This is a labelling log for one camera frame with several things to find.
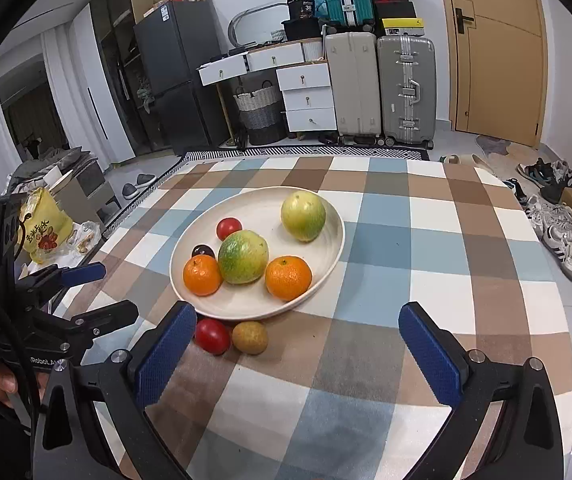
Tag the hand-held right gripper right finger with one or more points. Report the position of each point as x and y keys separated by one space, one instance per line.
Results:
x=428 y=355

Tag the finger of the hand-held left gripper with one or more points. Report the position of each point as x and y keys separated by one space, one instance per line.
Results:
x=108 y=312
x=83 y=273

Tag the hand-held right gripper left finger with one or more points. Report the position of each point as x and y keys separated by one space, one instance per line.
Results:
x=166 y=355

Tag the red cherry tomato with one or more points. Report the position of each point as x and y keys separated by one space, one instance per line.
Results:
x=212 y=336
x=228 y=228

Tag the brown longan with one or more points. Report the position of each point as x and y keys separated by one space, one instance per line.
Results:
x=249 y=337

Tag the orange tangerine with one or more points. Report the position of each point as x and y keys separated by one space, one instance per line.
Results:
x=202 y=275
x=288 y=278

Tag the dark purple plum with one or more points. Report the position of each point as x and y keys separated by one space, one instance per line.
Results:
x=202 y=251

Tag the green yellow passion fruit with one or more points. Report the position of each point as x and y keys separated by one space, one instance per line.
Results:
x=243 y=256

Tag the cream round plate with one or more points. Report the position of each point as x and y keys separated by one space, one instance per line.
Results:
x=261 y=210

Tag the clear snack bag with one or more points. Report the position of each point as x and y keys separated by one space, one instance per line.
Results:
x=85 y=237

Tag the yellow plastic bag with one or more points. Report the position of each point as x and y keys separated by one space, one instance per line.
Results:
x=46 y=230

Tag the grey slipper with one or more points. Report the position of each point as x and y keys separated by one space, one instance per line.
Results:
x=146 y=179
x=129 y=191

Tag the grey clothes pile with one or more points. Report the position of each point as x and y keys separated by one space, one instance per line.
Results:
x=51 y=160

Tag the white striped sneaker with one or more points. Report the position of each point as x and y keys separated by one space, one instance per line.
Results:
x=563 y=250

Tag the white curtain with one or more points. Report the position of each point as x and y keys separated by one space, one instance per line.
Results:
x=61 y=85

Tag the beige slipper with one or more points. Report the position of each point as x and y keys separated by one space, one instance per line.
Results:
x=450 y=159
x=482 y=163

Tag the black teal sneaker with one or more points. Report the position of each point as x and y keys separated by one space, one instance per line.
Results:
x=536 y=172

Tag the dark grey refrigerator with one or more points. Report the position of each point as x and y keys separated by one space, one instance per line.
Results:
x=176 y=75

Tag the grey door mat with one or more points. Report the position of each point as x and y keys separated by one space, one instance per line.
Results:
x=493 y=144

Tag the woven laundry basket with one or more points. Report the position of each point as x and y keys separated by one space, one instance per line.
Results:
x=261 y=115

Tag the dark glass wardrobe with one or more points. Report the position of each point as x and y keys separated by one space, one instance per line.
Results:
x=116 y=35

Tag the silver suitcase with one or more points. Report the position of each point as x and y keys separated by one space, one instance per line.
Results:
x=406 y=92

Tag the beige suitcase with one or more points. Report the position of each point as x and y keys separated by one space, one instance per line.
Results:
x=353 y=87

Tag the wooden door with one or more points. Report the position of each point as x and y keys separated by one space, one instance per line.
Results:
x=501 y=85

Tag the white drawer unit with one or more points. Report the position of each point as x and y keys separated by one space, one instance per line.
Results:
x=307 y=97

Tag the white drawer desk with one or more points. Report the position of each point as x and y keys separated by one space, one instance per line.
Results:
x=271 y=57

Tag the white ribbed container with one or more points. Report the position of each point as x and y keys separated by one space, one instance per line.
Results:
x=312 y=50

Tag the black storage box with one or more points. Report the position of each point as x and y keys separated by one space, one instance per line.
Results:
x=301 y=30

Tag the yellow shoebox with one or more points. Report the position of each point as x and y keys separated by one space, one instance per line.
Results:
x=403 y=27

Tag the black printed bag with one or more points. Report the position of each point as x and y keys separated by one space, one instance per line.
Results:
x=302 y=7

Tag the plain black shoebox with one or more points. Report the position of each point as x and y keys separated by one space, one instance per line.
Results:
x=395 y=11

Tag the silver arched frame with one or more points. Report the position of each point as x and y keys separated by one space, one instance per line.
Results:
x=241 y=17

